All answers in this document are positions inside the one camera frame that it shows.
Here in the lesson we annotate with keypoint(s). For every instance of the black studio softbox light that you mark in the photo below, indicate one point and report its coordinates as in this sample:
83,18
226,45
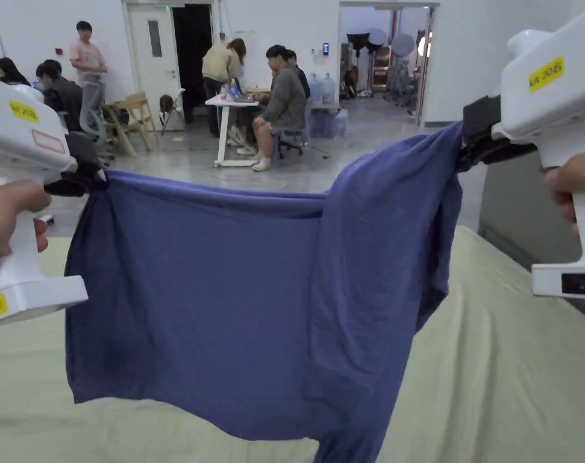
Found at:
357,43

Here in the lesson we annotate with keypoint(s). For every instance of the dark blue shirt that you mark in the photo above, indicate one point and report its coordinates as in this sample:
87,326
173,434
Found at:
224,289

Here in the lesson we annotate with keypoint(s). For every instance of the white desk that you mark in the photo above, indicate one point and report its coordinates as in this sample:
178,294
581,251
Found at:
222,125

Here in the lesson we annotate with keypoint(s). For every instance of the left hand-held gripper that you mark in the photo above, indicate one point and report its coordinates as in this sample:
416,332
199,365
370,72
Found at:
17,140

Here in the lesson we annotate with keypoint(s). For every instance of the grey padded headboard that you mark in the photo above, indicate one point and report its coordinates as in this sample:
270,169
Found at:
514,207

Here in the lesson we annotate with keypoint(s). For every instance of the bed with beige sheet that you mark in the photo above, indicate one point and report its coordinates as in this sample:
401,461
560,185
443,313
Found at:
490,361

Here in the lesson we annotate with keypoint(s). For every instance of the white door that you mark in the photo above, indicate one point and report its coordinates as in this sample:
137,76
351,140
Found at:
152,62

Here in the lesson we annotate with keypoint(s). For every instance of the large clear water jug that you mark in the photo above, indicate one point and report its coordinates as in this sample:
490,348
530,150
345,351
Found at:
315,89
329,88

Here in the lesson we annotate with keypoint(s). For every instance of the person's left hand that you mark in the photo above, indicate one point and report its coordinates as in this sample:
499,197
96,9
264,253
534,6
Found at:
3,217

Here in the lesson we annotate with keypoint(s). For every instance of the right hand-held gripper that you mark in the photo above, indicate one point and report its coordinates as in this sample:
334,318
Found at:
552,106

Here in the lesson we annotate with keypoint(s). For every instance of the person's right hand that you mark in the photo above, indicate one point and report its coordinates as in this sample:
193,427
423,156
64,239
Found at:
579,173

